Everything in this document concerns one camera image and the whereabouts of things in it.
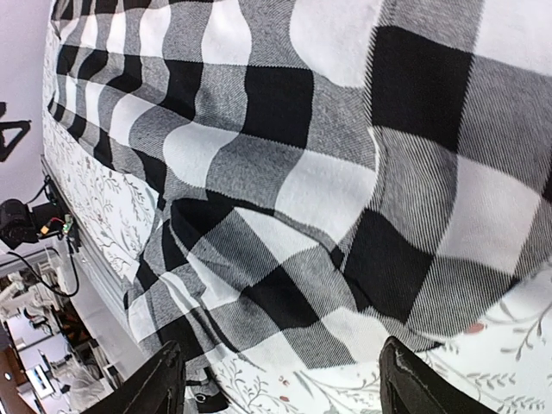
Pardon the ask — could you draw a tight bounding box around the black white checkered shirt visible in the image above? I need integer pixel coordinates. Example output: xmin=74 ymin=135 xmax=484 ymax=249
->
xmin=52 ymin=1 xmax=551 ymax=391

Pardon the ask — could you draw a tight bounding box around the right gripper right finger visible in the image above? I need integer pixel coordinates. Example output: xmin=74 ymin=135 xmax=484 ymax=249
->
xmin=379 ymin=336 xmax=492 ymax=414

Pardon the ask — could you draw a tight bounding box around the floral patterned table mat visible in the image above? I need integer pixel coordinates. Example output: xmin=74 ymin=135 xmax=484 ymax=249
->
xmin=43 ymin=16 xmax=551 ymax=413

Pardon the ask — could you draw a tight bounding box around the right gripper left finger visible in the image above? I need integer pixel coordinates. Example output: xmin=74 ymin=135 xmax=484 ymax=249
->
xmin=84 ymin=341 xmax=185 ymax=414

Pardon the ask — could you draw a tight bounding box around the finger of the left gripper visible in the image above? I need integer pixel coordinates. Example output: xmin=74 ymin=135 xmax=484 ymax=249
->
xmin=0 ymin=120 xmax=32 ymax=163

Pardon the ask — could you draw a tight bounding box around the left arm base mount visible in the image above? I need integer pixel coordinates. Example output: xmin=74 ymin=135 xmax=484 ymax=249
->
xmin=1 ymin=175 xmax=81 ymax=252

